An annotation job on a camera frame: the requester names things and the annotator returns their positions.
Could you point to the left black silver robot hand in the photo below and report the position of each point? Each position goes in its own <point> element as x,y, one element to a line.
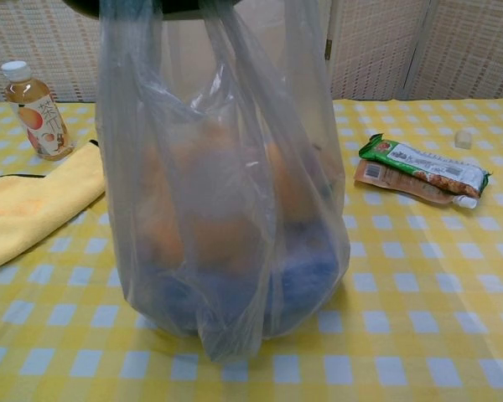
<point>84,6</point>

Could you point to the clear plastic bag with goods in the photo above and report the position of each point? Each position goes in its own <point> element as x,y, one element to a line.
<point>218,188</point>

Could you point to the oranges inside bag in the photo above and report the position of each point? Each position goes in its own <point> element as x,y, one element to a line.
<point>218,234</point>

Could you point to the peach tea bottle white cap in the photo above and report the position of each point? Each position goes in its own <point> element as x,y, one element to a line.
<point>37,121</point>

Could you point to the yellow microfiber cloth black trim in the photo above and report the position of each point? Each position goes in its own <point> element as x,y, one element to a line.
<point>33,201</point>

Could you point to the brass screen hinge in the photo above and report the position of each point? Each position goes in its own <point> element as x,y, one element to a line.
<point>329,46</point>

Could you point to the orange brown snack pouch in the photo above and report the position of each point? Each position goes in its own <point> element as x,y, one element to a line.
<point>373,171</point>

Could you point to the blue packet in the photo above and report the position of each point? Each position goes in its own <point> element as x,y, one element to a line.
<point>302,272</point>

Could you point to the green white snack packet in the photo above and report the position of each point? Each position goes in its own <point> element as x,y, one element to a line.
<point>427,165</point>

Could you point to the small white eraser block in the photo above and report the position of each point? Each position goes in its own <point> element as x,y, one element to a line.
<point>464,139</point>

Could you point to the yellow white checkered tablecloth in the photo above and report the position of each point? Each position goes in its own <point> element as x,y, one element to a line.
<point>423,272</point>

